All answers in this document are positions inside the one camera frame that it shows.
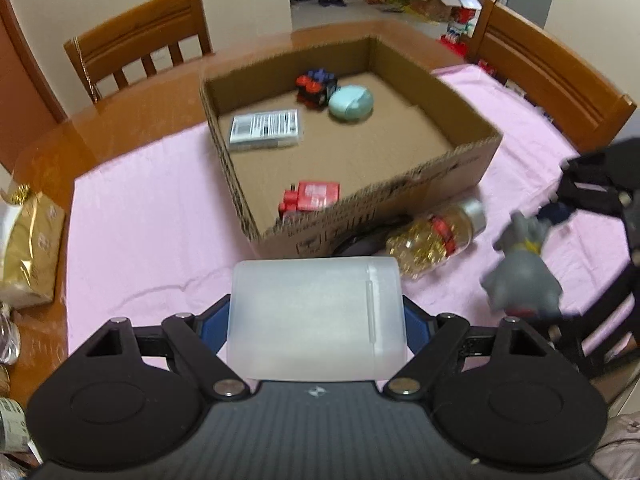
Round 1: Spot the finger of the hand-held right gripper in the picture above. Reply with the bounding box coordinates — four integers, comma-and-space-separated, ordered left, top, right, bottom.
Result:
545, 267, 640, 380
540, 137, 640, 225

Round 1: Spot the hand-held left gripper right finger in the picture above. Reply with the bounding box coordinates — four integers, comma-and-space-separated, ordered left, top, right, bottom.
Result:
383, 296, 563, 402

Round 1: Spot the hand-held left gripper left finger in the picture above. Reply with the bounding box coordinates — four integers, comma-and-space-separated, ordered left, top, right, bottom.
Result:
70, 295, 251, 402

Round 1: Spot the grey cat toy figure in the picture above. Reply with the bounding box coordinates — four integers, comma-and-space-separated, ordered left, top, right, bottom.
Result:
480, 209, 566, 320

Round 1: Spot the translucent white plastic box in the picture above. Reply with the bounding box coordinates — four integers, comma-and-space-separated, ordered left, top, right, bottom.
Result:
226, 256, 407, 382

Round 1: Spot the red toy car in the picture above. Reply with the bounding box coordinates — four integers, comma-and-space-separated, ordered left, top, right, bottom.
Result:
277, 180, 342, 221

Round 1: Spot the cardboard box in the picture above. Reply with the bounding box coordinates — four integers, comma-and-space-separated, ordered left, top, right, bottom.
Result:
405, 0, 463, 21
200, 35, 503, 260

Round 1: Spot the clear labelled card case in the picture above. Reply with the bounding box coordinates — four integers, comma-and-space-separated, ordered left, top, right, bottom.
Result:
229, 110, 304, 152

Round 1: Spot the teal round case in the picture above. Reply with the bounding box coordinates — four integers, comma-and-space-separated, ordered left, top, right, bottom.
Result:
327, 85, 375, 124

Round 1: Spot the black toy car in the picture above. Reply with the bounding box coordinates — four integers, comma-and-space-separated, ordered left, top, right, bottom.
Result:
295, 70, 340, 109

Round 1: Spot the gold glitter bottle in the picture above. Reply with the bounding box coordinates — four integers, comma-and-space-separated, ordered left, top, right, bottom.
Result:
385, 197, 488, 280

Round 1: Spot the black round object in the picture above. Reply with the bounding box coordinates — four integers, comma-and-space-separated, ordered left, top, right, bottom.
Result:
332, 232, 396, 257

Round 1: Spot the wooden chair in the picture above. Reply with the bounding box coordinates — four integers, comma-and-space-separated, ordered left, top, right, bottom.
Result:
465, 0, 638, 153
64, 0, 215, 105

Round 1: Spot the pink cloth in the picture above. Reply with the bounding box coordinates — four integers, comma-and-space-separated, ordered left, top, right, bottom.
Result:
65, 62, 631, 361

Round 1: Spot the person's pink clothing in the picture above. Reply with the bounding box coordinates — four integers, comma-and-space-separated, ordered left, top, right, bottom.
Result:
592, 407, 640, 480

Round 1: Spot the gold tissue pack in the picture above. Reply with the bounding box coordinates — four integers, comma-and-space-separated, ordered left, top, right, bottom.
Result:
0, 184, 67, 310

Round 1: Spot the cardboard box on floor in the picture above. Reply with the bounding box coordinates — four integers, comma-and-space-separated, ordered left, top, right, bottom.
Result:
405, 0, 463, 21

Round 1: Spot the brown wooden door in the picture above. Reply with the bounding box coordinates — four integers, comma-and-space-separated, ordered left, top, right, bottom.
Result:
0, 0, 68, 171

